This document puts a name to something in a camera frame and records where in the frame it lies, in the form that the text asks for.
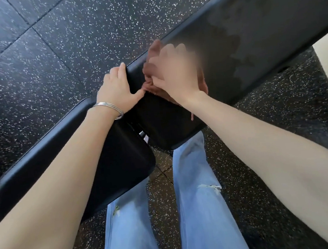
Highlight person's left hand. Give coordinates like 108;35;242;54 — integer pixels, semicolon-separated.
93;61;147;118

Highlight metal bench frame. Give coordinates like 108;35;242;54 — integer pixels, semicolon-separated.
137;128;150;144

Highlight brown cleaning cloth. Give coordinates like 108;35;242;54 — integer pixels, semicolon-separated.
139;35;212;125

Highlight long black bench back pad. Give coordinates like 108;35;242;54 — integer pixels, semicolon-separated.
119;0;328;155

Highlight short black bench seat pad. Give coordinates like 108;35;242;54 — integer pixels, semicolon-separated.
0;91;161;230

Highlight person's left forearm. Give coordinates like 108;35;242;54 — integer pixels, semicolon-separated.
0;101;136;249

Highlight person's right forearm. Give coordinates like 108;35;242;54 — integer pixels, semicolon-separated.
178;79;328;249

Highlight silver wrist bangle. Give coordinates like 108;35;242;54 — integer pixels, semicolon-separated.
92;100;125;123

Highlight light blue ripped jeans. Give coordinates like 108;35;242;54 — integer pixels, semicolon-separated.
91;128;253;249

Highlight person's right hand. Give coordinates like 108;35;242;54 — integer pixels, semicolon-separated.
144;40;207;110

